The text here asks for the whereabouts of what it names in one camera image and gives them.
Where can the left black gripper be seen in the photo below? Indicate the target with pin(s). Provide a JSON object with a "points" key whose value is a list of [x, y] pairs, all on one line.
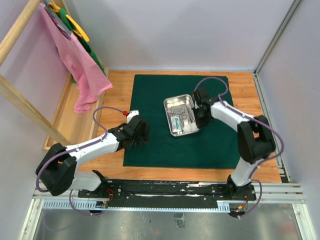
{"points": [[143, 138]]}

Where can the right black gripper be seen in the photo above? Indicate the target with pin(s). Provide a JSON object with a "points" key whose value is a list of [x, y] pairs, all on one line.
{"points": [[202, 124]]}

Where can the white cotton balls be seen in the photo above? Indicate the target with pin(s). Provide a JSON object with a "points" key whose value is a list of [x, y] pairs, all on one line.
{"points": [[191, 127]]}

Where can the steel instrument tray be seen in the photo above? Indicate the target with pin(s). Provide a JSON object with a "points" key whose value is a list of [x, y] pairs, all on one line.
{"points": [[184, 100]]}

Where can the green white packet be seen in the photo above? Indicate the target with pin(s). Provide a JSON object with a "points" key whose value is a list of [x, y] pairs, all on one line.
{"points": [[175, 124]]}

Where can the dark green surgical cloth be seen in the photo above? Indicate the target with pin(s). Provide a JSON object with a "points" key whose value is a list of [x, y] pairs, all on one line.
{"points": [[215, 146]]}

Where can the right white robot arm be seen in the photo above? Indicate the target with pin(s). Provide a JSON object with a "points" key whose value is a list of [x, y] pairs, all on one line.
{"points": [[255, 140]]}

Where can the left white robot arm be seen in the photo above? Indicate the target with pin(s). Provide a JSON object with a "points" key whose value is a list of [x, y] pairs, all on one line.
{"points": [[58, 171]]}

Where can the steel surgical instruments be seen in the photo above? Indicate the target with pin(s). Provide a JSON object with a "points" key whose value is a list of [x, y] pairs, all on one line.
{"points": [[181, 114]]}

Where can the wooden clothes rack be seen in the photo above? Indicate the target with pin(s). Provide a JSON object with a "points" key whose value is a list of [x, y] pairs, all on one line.
{"points": [[34, 68]]}

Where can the pink shirt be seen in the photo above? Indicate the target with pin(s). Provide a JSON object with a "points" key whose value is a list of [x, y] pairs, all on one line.
{"points": [[91, 81]]}

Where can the yellow hanger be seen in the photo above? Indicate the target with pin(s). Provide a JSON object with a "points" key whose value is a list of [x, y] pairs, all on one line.
{"points": [[75, 23]]}

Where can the green garment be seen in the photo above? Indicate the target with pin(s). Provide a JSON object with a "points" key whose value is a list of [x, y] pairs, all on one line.
{"points": [[86, 45]]}

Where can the grey hanger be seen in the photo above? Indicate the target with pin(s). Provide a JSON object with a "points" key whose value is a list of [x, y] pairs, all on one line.
{"points": [[64, 30]]}

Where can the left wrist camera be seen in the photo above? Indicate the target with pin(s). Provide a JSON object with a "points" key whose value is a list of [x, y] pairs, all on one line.
{"points": [[131, 114]]}

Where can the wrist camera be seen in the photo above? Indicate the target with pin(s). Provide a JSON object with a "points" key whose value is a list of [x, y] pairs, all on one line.
{"points": [[200, 94], [131, 114]]}

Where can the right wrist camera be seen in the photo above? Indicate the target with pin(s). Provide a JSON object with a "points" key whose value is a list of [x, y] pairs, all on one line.
{"points": [[200, 94]]}

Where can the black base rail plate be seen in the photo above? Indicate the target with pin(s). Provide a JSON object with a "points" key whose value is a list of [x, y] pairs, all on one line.
{"points": [[168, 193]]}

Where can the grey slotted cable duct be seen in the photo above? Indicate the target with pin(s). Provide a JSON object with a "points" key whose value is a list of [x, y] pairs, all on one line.
{"points": [[95, 205]]}

